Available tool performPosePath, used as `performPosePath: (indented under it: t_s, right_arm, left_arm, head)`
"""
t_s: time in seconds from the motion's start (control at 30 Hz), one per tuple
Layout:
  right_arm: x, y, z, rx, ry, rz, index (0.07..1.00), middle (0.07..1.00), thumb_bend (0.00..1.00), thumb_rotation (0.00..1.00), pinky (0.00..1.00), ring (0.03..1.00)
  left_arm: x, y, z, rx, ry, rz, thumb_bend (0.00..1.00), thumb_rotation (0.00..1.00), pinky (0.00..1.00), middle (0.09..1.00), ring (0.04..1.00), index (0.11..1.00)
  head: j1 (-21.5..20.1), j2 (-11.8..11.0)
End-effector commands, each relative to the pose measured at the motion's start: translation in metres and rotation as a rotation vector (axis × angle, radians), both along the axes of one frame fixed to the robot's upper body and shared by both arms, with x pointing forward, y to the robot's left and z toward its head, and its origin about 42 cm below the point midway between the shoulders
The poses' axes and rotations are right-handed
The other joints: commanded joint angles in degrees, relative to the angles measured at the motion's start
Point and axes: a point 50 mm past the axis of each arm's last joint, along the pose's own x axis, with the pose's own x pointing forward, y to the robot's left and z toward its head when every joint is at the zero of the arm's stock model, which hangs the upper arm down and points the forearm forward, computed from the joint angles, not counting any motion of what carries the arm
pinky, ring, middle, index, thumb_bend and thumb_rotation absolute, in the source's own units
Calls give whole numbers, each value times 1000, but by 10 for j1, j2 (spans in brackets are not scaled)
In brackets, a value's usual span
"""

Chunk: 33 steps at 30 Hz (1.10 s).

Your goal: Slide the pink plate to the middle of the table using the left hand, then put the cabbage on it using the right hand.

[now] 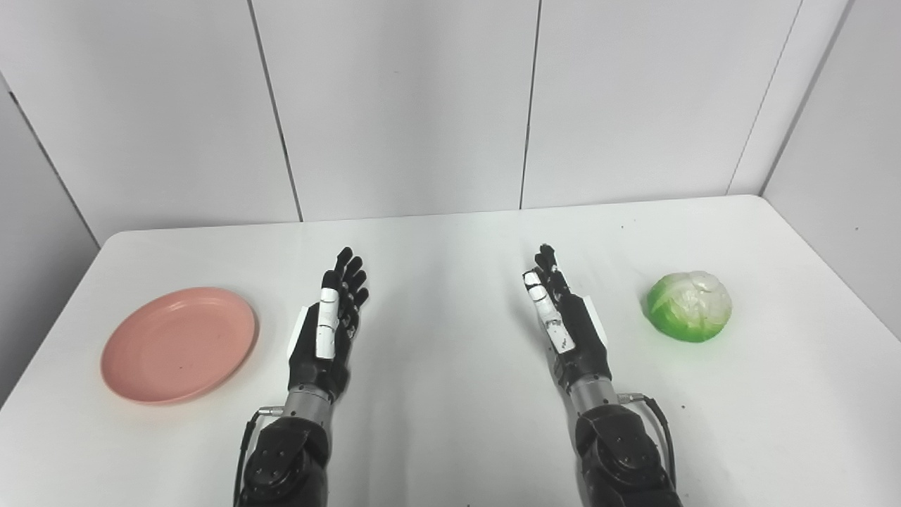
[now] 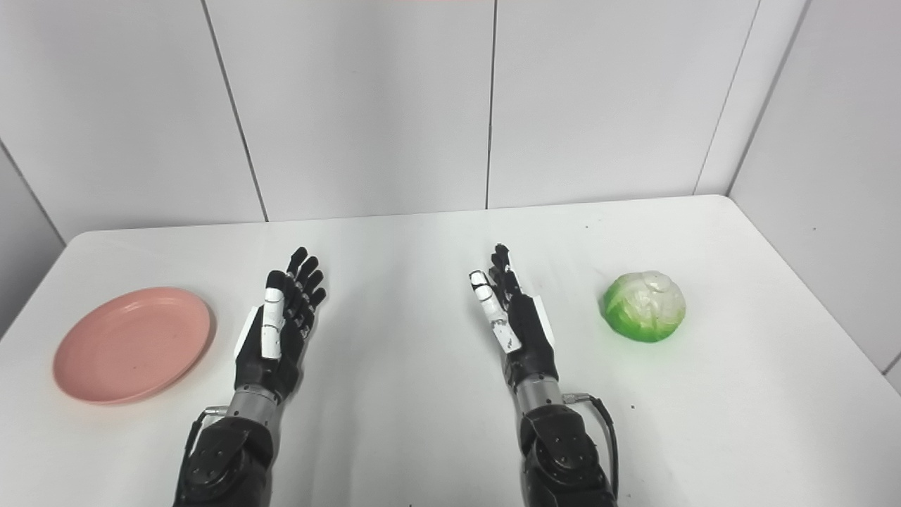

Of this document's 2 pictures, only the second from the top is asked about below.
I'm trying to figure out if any pink round plate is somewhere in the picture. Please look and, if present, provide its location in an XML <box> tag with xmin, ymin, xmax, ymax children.
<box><xmin>53</xmin><ymin>287</ymin><xmax>214</xmax><ymax>406</ymax></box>

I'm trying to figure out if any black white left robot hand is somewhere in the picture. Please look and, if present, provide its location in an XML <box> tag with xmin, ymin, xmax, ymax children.
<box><xmin>234</xmin><ymin>246</ymin><xmax>327</xmax><ymax>401</ymax></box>

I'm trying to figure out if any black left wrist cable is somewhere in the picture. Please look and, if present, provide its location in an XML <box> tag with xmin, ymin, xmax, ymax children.
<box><xmin>183</xmin><ymin>406</ymin><xmax>229</xmax><ymax>469</ymax></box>

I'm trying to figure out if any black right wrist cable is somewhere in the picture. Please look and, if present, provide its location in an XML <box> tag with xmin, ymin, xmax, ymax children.
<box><xmin>562</xmin><ymin>392</ymin><xmax>621</xmax><ymax>498</ymax></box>

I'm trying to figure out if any green white cabbage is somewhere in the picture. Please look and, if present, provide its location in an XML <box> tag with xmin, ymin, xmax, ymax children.
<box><xmin>603</xmin><ymin>271</ymin><xmax>687</xmax><ymax>344</ymax></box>

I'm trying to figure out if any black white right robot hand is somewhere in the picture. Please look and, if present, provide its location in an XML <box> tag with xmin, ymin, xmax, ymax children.
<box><xmin>470</xmin><ymin>244</ymin><xmax>561</xmax><ymax>389</ymax></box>

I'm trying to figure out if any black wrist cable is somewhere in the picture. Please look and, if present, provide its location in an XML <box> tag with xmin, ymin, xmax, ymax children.
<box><xmin>183</xmin><ymin>406</ymin><xmax>229</xmax><ymax>469</ymax></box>
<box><xmin>562</xmin><ymin>392</ymin><xmax>621</xmax><ymax>498</ymax></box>

